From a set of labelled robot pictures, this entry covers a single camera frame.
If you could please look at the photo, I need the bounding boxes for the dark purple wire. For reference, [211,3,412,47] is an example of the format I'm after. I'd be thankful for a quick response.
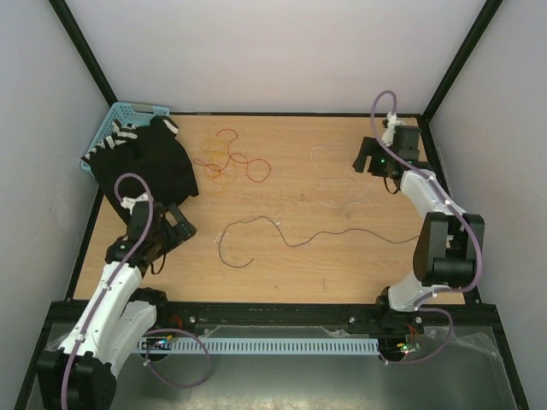
[217,215,422,269]

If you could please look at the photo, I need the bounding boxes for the black striped cloth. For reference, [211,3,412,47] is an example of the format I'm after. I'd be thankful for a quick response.
[81,116,199,223]

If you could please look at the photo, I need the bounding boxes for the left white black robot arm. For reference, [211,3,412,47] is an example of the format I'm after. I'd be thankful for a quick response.
[37,195,197,409]

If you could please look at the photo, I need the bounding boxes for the yellow wire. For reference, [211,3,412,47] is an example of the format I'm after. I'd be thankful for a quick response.
[200,135,238,193]

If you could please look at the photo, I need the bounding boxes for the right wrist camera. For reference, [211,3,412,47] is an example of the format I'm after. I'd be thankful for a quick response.
[381,112,404,146]

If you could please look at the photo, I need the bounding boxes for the white wire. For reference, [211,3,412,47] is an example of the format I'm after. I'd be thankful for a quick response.
[310,143,379,209]

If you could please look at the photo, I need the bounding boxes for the light blue plastic basket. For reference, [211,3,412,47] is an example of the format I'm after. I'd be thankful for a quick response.
[88,102,170,153]

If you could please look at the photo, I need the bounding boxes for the light blue slotted cable duct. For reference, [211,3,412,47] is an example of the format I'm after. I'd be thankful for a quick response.
[133,337,379,355]

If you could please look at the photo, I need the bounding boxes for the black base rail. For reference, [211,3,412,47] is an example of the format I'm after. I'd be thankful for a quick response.
[162,302,426,337]

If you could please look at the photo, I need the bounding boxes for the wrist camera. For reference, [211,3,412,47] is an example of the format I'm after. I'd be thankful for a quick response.
[121,193,150,214]
[381,112,404,146]

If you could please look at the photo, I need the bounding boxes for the black enclosure frame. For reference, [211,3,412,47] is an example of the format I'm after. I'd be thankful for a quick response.
[12,0,531,410]

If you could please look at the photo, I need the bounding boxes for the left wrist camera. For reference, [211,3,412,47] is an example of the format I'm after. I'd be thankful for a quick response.
[121,193,150,214]

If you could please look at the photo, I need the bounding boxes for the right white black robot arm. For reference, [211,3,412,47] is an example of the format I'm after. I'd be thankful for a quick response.
[353,124,485,332]

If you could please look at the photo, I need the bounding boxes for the red wire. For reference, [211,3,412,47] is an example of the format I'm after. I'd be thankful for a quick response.
[193,128,273,184]

